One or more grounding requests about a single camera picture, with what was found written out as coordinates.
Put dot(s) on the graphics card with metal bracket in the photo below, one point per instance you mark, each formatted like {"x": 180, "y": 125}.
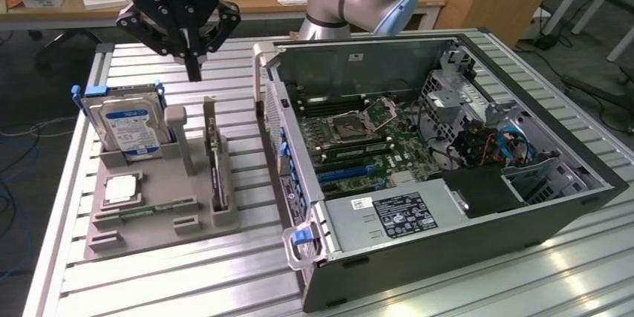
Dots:
{"x": 220, "y": 168}

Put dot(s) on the black chair base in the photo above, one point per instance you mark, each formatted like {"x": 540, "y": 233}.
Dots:
{"x": 604, "y": 88}
{"x": 60, "y": 40}

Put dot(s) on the hard drive with blue label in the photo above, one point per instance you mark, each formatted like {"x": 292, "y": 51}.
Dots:
{"x": 96, "y": 91}

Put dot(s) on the hard disk with blue label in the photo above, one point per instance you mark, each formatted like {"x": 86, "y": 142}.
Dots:
{"x": 129, "y": 127}

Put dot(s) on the black RAM slot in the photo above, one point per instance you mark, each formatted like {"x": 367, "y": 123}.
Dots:
{"x": 335, "y": 111}
{"x": 332, "y": 102}

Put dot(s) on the CPU socket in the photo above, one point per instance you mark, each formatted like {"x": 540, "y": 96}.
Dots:
{"x": 347, "y": 127}

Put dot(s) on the metal socket cover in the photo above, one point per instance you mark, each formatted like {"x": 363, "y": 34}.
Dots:
{"x": 383, "y": 113}

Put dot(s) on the grey parts rack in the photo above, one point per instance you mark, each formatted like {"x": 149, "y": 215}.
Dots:
{"x": 164, "y": 183}

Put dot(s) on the silver CPU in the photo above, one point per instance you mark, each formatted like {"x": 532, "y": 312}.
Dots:
{"x": 122, "y": 189}

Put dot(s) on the green RAM stick in slot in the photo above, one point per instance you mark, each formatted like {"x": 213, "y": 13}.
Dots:
{"x": 357, "y": 150}

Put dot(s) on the long PCIe expansion slot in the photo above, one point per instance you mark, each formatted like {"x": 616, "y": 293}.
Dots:
{"x": 347, "y": 171}

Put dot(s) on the loose green RAM stick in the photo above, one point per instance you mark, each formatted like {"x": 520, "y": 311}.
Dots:
{"x": 144, "y": 210}

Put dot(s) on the green motherboard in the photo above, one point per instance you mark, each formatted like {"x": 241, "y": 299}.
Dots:
{"x": 412, "y": 146}

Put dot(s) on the metal disk bay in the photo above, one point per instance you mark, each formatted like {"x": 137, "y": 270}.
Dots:
{"x": 545, "y": 183}
{"x": 447, "y": 109}

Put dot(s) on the silver chipset heatsink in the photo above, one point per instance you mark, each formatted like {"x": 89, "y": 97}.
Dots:
{"x": 405, "y": 179}

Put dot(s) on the blue case release latch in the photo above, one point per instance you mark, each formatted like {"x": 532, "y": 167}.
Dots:
{"x": 300, "y": 237}

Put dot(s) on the grey power supply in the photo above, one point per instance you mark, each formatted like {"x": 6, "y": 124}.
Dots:
{"x": 357, "y": 228}

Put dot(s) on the black power adapter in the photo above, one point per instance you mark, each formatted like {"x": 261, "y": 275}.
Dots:
{"x": 545, "y": 42}

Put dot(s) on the black plastic air shroud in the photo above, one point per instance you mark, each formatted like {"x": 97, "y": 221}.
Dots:
{"x": 481, "y": 191}

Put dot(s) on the open black PC case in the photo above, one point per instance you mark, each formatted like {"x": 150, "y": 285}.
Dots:
{"x": 447, "y": 257}

